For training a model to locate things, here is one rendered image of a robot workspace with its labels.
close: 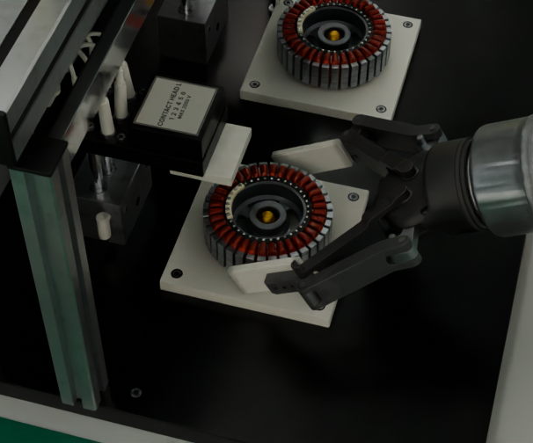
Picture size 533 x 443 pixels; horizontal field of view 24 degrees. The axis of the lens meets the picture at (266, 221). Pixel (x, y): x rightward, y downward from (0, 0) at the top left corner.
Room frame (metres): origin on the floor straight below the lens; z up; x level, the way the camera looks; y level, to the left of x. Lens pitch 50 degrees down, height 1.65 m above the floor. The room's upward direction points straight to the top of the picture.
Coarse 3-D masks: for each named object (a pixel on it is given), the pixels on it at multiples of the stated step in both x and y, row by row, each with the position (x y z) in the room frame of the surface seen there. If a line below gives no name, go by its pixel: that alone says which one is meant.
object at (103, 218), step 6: (96, 216) 0.71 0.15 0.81; (102, 216) 0.71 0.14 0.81; (108, 216) 0.71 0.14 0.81; (102, 222) 0.70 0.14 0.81; (108, 222) 0.71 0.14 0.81; (102, 228) 0.70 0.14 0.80; (108, 228) 0.71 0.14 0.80; (102, 234) 0.70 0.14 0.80; (108, 234) 0.71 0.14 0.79; (102, 240) 0.71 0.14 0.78; (108, 240) 0.71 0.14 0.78
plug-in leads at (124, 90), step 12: (84, 60) 0.73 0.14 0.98; (72, 72) 0.74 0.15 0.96; (120, 72) 0.75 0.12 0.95; (72, 84) 0.74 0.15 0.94; (120, 84) 0.74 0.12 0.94; (132, 84) 0.77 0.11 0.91; (60, 96) 0.75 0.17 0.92; (120, 96) 0.74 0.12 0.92; (132, 96) 0.76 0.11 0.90; (48, 108) 0.74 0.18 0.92; (60, 108) 0.74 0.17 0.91; (108, 108) 0.72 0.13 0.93; (120, 108) 0.74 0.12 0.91; (48, 120) 0.73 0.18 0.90; (108, 120) 0.72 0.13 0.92; (120, 120) 0.74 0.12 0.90; (108, 132) 0.72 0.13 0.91
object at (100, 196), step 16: (80, 176) 0.75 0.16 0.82; (112, 176) 0.75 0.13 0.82; (128, 176) 0.75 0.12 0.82; (144, 176) 0.77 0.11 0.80; (80, 192) 0.73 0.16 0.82; (96, 192) 0.73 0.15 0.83; (112, 192) 0.73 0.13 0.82; (128, 192) 0.73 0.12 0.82; (144, 192) 0.76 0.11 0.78; (80, 208) 0.72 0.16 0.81; (96, 208) 0.72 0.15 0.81; (112, 208) 0.71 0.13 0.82; (128, 208) 0.73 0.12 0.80; (96, 224) 0.72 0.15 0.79; (112, 224) 0.71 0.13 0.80; (128, 224) 0.72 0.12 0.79; (112, 240) 0.71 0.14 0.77
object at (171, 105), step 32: (160, 96) 0.75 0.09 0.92; (192, 96) 0.75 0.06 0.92; (96, 128) 0.73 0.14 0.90; (128, 128) 0.71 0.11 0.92; (160, 128) 0.71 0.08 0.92; (192, 128) 0.71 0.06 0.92; (224, 128) 0.75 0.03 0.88; (96, 160) 0.73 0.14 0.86; (128, 160) 0.71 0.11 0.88; (160, 160) 0.70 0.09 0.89; (192, 160) 0.70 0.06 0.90; (224, 160) 0.71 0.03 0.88
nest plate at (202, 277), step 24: (336, 192) 0.76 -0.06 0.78; (360, 192) 0.76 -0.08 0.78; (192, 216) 0.74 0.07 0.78; (288, 216) 0.74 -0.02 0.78; (336, 216) 0.74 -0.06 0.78; (360, 216) 0.74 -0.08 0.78; (192, 240) 0.71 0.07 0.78; (168, 264) 0.68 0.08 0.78; (192, 264) 0.68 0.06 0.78; (216, 264) 0.68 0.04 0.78; (168, 288) 0.66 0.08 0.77; (192, 288) 0.66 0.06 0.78; (216, 288) 0.65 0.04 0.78; (264, 312) 0.64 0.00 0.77; (288, 312) 0.63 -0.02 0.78; (312, 312) 0.63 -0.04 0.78
